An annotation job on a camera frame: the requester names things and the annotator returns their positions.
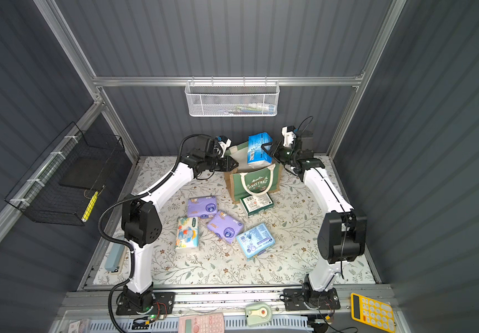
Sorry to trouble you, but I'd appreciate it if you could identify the light blue tissue pack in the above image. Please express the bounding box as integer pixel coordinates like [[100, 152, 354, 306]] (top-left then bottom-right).
[[236, 223, 275, 260]]

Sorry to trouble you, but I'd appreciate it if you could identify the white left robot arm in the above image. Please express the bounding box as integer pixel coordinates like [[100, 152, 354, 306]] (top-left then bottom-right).
[[121, 135, 238, 294]]

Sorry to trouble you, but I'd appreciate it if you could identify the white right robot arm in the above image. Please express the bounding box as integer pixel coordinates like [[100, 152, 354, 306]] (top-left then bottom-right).
[[262, 140, 367, 293]]

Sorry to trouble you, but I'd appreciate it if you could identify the green white box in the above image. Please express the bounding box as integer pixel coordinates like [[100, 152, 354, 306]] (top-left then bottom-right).
[[240, 194, 274, 216]]

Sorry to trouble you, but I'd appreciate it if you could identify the floral table mat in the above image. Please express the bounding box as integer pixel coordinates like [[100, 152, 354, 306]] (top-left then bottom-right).
[[93, 155, 376, 287]]

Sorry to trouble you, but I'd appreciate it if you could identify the cartoon printed tissue pack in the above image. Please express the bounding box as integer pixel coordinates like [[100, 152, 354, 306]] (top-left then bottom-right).
[[175, 217, 200, 253]]

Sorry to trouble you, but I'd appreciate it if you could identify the teal stapler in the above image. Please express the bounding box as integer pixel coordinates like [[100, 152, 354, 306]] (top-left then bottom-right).
[[104, 243, 126, 273]]

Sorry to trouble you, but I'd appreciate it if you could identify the green tape dispenser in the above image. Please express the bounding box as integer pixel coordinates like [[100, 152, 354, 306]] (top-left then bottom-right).
[[245, 302, 272, 327]]

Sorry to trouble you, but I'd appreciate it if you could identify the pink calculator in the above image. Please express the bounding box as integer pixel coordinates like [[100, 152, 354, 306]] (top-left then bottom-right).
[[178, 313, 225, 333]]

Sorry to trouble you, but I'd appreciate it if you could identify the yellow calculator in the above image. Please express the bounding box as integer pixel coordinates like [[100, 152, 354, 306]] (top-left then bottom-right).
[[350, 293, 396, 332]]

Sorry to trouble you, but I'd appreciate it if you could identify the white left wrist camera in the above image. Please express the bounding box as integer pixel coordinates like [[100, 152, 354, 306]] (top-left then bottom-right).
[[216, 135, 232, 157]]

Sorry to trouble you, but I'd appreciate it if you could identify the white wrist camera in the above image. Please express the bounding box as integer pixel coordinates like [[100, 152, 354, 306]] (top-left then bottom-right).
[[216, 135, 232, 157], [282, 126, 296, 148]]

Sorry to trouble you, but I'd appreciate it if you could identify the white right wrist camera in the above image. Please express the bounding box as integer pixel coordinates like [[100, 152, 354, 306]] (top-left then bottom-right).
[[282, 126, 296, 148]]

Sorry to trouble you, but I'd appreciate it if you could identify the purple toy camera rear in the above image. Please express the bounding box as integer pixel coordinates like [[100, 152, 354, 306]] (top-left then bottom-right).
[[187, 196, 218, 219]]

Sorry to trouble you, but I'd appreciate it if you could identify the purple toy camera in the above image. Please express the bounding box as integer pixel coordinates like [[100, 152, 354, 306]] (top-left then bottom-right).
[[187, 196, 218, 219], [207, 211, 244, 244]]

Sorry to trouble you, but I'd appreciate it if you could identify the white wire wall basket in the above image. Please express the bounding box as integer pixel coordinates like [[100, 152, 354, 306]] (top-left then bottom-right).
[[185, 80, 280, 117]]

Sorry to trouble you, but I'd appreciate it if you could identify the purple toy camera front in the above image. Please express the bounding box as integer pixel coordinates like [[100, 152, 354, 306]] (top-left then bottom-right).
[[207, 211, 244, 244]]

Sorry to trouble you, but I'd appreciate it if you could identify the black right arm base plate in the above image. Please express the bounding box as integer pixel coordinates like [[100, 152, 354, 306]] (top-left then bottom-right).
[[279, 288, 341, 312]]

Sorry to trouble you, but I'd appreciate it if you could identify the black wire wall basket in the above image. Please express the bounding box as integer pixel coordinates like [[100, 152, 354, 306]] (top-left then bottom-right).
[[5, 122, 126, 226]]

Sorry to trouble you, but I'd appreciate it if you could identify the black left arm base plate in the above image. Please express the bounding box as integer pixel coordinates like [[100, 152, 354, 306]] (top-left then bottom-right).
[[115, 290, 176, 316]]

